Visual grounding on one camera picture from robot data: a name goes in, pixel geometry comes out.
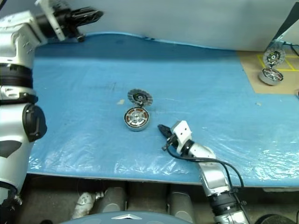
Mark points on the black round object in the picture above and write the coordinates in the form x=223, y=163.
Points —
x=272, y=220

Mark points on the hinged finned grey motor lid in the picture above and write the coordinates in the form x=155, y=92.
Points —
x=146, y=98
x=273, y=56

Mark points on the silver spoked rotor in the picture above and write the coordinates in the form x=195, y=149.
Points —
x=136, y=117

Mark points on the silver motor housing with rotor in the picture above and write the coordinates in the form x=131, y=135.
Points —
x=271, y=78

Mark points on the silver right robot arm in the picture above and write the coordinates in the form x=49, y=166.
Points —
x=210, y=172

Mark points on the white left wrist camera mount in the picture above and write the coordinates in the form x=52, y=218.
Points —
x=54, y=25

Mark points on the brown cardboard sheet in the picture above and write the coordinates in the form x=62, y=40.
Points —
x=251, y=70

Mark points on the silver motor housing copper windings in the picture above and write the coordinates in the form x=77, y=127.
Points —
x=140, y=128

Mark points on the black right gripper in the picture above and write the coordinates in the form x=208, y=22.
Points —
x=172, y=139

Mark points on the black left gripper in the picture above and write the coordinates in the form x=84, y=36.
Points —
x=67, y=19

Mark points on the blue-grey robot torso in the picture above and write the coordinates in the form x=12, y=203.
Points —
x=98, y=219

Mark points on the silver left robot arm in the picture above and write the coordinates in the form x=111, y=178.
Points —
x=14, y=116

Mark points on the grey rounded cylinder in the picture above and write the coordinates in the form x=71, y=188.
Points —
x=114, y=200
x=180, y=207

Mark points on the blue plastic table cover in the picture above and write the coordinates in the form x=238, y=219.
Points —
x=198, y=81

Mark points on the small beige tape scrap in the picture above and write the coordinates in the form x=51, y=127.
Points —
x=120, y=102
x=258, y=104

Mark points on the black slanted stand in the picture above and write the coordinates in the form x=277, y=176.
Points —
x=288, y=21

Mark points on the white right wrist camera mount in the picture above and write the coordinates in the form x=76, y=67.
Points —
x=182, y=133

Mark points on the silver white rounded part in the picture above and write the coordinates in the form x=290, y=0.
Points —
x=84, y=205

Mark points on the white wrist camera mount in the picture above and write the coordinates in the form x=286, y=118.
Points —
x=182, y=133
x=54, y=25

